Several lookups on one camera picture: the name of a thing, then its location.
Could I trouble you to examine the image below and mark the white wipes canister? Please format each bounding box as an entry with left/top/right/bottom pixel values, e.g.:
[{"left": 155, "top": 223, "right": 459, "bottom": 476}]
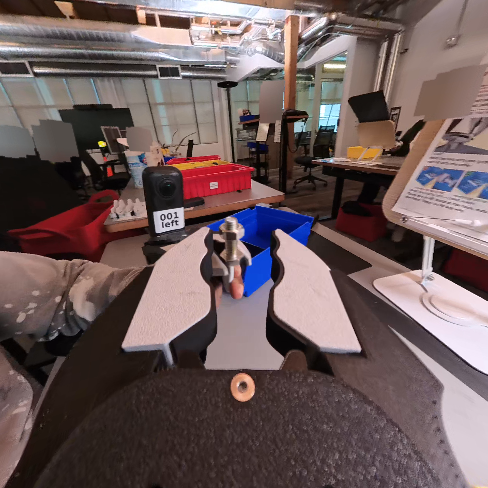
[{"left": 126, "top": 152, "right": 147, "bottom": 189}]

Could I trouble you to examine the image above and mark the black floor lamp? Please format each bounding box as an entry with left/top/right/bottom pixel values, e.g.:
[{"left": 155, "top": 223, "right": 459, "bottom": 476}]
[{"left": 217, "top": 81, "right": 239, "bottom": 162}]

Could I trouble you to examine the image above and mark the yellow plastic crate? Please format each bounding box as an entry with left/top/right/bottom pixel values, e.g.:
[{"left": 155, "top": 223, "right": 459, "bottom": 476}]
[{"left": 173, "top": 160, "right": 231, "bottom": 171}]

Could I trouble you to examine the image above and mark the person's left forearm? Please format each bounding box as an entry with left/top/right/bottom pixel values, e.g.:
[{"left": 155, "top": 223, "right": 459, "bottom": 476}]
[{"left": 0, "top": 252, "right": 147, "bottom": 342}]

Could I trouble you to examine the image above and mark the silver ventilation duct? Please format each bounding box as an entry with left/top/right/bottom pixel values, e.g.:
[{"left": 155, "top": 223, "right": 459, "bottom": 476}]
[
  {"left": 0, "top": 42, "right": 237, "bottom": 62},
  {"left": 0, "top": 15, "right": 214, "bottom": 39}
]

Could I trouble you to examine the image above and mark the small wooden board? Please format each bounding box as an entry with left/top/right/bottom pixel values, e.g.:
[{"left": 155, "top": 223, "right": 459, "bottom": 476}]
[{"left": 356, "top": 120, "right": 396, "bottom": 149}]

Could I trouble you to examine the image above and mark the red tote bag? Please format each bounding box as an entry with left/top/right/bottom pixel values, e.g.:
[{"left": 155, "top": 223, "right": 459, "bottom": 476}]
[{"left": 8, "top": 189, "right": 120, "bottom": 264}]

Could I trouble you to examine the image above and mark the black flat mat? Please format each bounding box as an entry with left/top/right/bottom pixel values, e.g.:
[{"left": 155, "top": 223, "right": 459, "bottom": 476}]
[{"left": 309, "top": 233, "right": 372, "bottom": 275}]

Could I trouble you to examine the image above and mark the large black screen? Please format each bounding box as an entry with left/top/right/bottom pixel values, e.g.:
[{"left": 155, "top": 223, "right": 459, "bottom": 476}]
[{"left": 0, "top": 156, "right": 90, "bottom": 245}]

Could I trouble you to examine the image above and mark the black monitor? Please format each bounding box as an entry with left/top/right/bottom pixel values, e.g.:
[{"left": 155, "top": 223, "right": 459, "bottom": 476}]
[{"left": 59, "top": 105, "right": 134, "bottom": 151}]

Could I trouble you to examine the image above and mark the black floor stand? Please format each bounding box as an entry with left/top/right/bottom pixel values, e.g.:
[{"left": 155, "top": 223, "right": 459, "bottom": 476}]
[{"left": 280, "top": 109, "right": 309, "bottom": 193}]

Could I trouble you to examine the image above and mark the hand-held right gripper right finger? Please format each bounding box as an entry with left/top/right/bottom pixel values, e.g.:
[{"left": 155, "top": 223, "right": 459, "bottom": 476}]
[{"left": 266, "top": 229, "right": 362, "bottom": 372}]

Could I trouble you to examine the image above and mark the black office chair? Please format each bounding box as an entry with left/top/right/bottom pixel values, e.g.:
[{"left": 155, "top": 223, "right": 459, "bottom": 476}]
[{"left": 294, "top": 126, "right": 336, "bottom": 190}]

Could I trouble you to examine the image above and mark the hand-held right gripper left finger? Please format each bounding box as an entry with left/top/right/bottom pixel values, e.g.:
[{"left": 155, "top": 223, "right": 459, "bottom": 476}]
[{"left": 121, "top": 227, "right": 219, "bottom": 368}]

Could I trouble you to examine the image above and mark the wooden top desk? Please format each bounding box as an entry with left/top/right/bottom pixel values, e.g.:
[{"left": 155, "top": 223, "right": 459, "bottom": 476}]
[{"left": 312, "top": 154, "right": 405, "bottom": 220}]

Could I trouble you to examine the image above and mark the person's left hand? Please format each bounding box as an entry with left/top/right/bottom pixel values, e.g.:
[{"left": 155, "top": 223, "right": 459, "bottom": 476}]
[{"left": 213, "top": 265, "right": 246, "bottom": 306}]

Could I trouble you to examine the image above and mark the blue plastic bin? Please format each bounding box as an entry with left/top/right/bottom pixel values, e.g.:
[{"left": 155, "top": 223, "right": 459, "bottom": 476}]
[{"left": 207, "top": 204, "right": 315, "bottom": 297}]

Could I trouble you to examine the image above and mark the black utility cart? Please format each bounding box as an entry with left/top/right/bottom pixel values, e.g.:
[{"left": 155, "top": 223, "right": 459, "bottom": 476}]
[{"left": 248, "top": 142, "right": 269, "bottom": 184}]

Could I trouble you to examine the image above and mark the printed instruction sheet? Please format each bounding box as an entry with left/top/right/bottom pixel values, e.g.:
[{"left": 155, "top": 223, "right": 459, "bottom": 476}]
[{"left": 392, "top": 82, "right": 488, "bottom": 229}]

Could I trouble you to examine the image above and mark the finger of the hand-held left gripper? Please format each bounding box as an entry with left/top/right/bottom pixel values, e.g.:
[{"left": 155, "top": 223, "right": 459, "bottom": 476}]
[
  {"left": 211, "top": 233, "right": 229, "bottom": 278},
  {"left": 228, "top": 244, "right": 253, "bottom": 286}
]

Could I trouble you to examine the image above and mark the silver hex bolt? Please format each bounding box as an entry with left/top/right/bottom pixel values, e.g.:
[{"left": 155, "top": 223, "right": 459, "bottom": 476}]
[{"left": 224, "top": 217, "right": 241, "bottom": 268}]

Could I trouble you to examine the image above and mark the black flag panel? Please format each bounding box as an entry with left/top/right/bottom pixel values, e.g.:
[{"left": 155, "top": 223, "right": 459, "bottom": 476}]
[{"left": 348, "top": 90, "right": 390, "bottom": 123}]

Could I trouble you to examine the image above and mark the wooden support post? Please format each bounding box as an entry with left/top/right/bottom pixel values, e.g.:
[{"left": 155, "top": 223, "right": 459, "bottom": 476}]
[{"left": 283, "top": 15, "right": 300, "bottom": 180}]

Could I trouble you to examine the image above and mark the small framed screen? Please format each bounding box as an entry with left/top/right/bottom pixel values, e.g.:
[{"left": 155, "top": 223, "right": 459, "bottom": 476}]
[{"left": 100, "top": 127, "right": 123, "bottom": 155}]

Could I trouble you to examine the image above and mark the dark red ottoman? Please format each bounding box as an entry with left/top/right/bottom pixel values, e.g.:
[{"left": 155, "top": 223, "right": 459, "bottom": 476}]
[
  {"left": 335, "top": 201, "right": 387, "bottom": 242},
  {"left": 442, "top": 248, "right": 488, "bottom": 283}
]

